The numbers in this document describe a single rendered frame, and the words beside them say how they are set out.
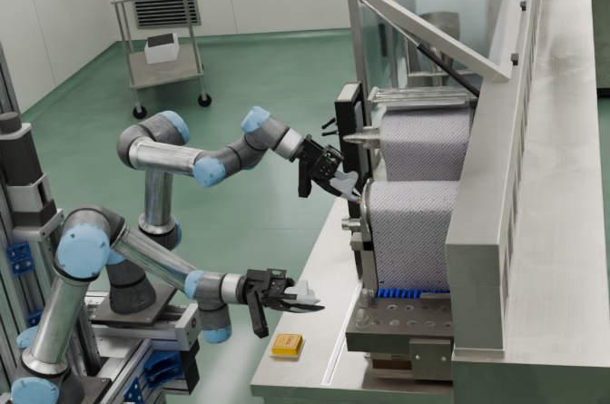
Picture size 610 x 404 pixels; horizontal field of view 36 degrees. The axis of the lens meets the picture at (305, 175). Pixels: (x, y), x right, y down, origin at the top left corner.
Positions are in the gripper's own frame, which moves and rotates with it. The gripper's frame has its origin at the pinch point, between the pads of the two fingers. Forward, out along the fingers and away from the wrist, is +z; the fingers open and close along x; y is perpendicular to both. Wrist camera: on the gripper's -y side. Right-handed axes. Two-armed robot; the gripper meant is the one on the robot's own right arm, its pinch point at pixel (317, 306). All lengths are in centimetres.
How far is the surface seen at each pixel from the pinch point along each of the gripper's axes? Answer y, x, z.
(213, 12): 408, 380, -312
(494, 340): -24, -55, 53
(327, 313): 13.0, 38.5, -11.7
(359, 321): 2.4, 13.4, 6.9
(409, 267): 21.0, 19.2, 15.1
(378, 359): -3.8, 21.8, 10.9
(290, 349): -3.1, 25.3, -14.4
